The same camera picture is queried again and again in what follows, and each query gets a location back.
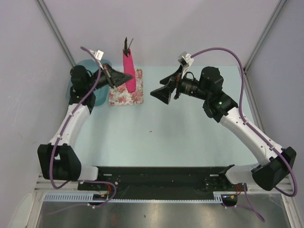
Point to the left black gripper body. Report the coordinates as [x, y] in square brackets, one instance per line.
[105, 78]

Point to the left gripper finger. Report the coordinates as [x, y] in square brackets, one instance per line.
[117, 75]
[116, 82]

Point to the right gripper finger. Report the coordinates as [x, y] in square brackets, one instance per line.
[163, 94]
[172, 79]

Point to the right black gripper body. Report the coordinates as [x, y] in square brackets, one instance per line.
[189, 87]

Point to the magenta paper napkin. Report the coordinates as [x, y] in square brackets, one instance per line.
[129, 69]

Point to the black fork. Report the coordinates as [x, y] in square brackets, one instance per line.
[125, 48]

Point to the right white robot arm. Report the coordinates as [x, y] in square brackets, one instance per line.
[273, 161]

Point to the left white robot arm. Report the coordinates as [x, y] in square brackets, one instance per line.
[57, 159]

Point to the floral cloth mat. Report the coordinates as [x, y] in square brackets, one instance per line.
[121, 97]

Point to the teal plastic bin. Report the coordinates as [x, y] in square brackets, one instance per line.
[101, 93]

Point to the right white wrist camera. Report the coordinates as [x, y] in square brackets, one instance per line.
[185, 61]

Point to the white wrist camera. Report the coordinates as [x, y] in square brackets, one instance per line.
[97, 56]
[185, 61]

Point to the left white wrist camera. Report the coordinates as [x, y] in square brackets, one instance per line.
[97, 56]

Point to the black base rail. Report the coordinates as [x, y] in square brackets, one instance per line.
[162, 183]

